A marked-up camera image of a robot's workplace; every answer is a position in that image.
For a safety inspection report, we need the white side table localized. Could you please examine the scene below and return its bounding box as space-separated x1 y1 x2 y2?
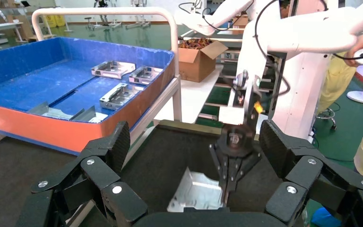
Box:
153 64 225 124

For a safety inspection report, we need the brown cardboard box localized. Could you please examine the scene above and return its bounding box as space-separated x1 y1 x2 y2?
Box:
177 37 229 83

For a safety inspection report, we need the blue corrugated plastic box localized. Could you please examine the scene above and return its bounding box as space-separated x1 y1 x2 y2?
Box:
0 37 176 156

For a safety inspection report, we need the white robot torso column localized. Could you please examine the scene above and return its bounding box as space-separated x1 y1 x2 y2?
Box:
270 52 329 140

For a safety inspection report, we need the blue rounded object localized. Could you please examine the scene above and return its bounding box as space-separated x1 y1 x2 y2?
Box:
310 207 343 227

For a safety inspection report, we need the black container tray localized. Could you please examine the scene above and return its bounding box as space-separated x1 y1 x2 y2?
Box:
65 119 298 220

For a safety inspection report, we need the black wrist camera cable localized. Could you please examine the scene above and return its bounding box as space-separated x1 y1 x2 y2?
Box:
252 0 292 98

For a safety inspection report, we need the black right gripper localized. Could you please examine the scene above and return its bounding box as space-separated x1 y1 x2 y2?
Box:
209 123 262 201

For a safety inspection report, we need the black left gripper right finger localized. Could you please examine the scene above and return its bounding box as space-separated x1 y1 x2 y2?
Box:
258 119 363 227

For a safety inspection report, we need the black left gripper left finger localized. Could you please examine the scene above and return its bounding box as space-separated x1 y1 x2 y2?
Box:
15 120 147 227

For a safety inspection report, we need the large black table mat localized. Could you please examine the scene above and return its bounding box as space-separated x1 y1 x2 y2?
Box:
0 136 82 227

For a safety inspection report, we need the person in yellow coat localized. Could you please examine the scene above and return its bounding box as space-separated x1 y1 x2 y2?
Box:
318 29 363 187

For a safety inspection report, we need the silver stamped metal bracket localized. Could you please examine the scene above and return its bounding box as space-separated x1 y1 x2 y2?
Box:
99 82 145 111
128 66 164 86
90 60 136 79
69 105 109 123
27 101 74 121
167 166 225 210

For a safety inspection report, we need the white tube frame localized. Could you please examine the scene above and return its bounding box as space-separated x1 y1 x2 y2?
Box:
31 7 183 123

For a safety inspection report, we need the white workbench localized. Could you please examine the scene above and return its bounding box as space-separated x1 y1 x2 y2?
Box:
0 21 29 50

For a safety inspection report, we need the white aluminium table frame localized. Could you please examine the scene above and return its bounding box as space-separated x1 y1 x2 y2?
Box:
123 77 182 164

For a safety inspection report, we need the colourful parts pile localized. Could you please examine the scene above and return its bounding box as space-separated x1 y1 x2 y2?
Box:
178 38 214 50

